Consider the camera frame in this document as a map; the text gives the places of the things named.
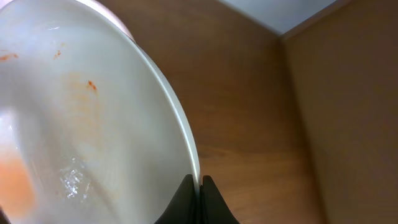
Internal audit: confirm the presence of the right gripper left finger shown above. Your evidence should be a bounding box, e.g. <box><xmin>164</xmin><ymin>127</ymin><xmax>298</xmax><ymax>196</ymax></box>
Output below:
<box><xmin>155</xmin><ymin>174</ymin><xmax>197</xmax><ymax>224</ymax></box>

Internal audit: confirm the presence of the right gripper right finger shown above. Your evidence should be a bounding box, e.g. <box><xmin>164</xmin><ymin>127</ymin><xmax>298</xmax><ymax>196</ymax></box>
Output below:
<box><xmin>200</xmin><ymin>175</ymin><xmax>239</xmax><ymax>224</ymax></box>

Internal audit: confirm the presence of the white plate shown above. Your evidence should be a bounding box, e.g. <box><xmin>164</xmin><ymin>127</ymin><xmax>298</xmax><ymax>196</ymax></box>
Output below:
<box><xmin>1</xmin><ymin>0</ymin><xmax>200</xmax><ymax>223</ymax></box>

